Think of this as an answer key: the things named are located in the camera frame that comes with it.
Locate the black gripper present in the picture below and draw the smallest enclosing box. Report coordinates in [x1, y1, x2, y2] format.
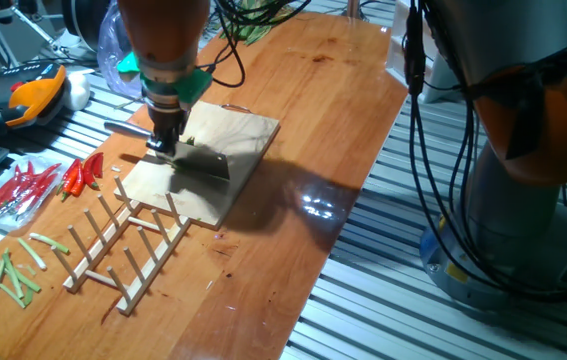
[144, 97, 189, 157]

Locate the steel cleaver knife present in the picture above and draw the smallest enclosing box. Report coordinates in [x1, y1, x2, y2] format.
[103, 119, 231, 182]

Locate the red chili pepper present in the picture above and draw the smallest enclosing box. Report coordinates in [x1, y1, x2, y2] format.
[91, 151, 106, 180]
[82, 154, 101, 191]
[56, 158, 82, 202]
[69, 162, 87, 198]

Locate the light wooden cutting board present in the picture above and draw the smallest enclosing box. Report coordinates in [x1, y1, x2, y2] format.
[115, 101, 282, 231]

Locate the white lumpy object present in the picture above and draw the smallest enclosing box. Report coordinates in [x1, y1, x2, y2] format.
[61, 69, 93, 112]

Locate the clear plastic bag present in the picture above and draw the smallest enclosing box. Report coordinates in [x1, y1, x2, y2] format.
[96, 0, 149, 100]

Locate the wooden peg dish rack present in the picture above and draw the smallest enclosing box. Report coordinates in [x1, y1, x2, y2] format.
[51, 174, 193, 317]

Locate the orange black teach pendant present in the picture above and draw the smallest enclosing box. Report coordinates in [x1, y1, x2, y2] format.
[0, 62, 68, 137]

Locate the black rounded container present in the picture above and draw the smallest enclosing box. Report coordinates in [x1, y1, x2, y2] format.
[61, 0, 114, 51]

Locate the large varnished wooden board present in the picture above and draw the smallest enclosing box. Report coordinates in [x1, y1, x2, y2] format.
[0, 10, 409, 360]

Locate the clear bag of red chilies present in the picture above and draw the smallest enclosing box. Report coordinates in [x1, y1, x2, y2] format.
[0, 154, 64, 234]

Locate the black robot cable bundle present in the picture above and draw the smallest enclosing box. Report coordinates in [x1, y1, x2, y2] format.
[197, 0, 567, 306]

